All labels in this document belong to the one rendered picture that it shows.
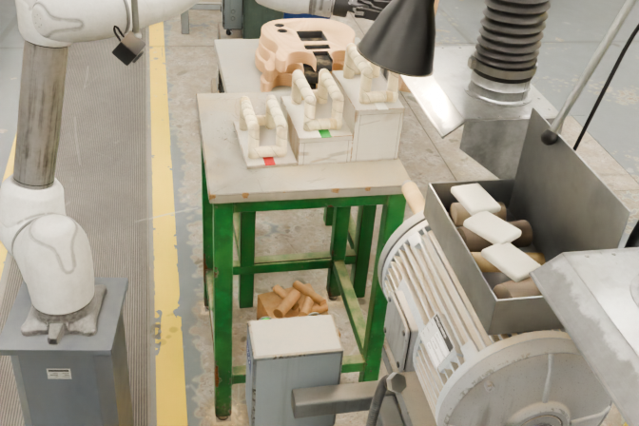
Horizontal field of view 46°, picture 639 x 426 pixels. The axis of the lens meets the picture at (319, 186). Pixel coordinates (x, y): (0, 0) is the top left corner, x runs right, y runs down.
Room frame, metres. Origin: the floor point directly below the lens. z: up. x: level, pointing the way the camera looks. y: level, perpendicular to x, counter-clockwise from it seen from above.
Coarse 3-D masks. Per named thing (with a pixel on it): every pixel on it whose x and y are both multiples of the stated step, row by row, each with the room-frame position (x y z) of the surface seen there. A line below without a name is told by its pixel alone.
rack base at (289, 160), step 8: (264, 128) 2.05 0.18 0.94; (240, 136) 1.99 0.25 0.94; (264, 136) 2.00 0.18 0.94; (272, 136) 2.00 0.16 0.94; (240, 144) 1.95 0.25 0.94; (264, 144) 1.95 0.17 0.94; (272, 144) 1.96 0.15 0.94; (288, 144) 1.97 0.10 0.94; (288, 152) 1.92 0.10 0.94; (248, 160) 1.85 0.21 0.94; (256, 160) 1.86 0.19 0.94; (280, 160) 1.87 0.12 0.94; (288, 160) 1.87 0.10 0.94; (296, 160) 1.88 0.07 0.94; (248, 168) 1.82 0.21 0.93
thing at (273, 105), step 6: (270, 96) 2.05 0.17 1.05; (270, 102) 2.02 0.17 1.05; (276, 102) 2.02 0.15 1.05; (270, 108) 1.99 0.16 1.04; (276, 108) 1.98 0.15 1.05; (276, 114) 1.94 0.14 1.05; (282, 114) 1.95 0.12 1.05; (276, 120) 1.92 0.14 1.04; (282, 120) 1.91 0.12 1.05; (282, 126) 1.89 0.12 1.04
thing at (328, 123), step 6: (318, 120) 1.91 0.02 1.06; (324, 120) 1.92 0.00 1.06; (330, 120) 1.92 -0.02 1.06; (336, 120) 1.93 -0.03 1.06; (306, 126) 1.90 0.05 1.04; (312, 126) 1.90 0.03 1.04; (318, 126) 1.90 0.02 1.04; (324, 126) 1.91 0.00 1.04; (330, 126) 1.91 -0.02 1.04; (336, 126) 1.92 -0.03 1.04
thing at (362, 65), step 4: (348, 44) 2.13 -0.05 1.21; (352, 44) 2.12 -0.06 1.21; (348, 48) 2.11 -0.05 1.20; (352, 48) 2.09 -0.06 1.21; (356, 48) 2.09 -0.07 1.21; (348, 52) 2.10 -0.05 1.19; (352, 52) 2.07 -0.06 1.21; (356, 52) 2.06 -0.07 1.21; (352, 56) 2.06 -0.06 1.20; (356, 56) 2.04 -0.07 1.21; (360, 56) 2.03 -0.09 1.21; (356, 60) 2.03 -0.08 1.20; (360, 60) 2.01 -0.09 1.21; (364, 60) 2.01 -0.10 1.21; (356, 64) 2.02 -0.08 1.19; (360, 64) 1.99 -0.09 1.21; (364, 64) 1.98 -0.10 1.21; (368, 64) 1.99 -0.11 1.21; (360, 68) 1.98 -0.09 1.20; (364, 68) 1.96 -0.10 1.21; (368, 68) 1.96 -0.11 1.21; (364, 72) 1.95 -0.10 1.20; (368, 72) 1.95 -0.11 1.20; (372, 72) 1.96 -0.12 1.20
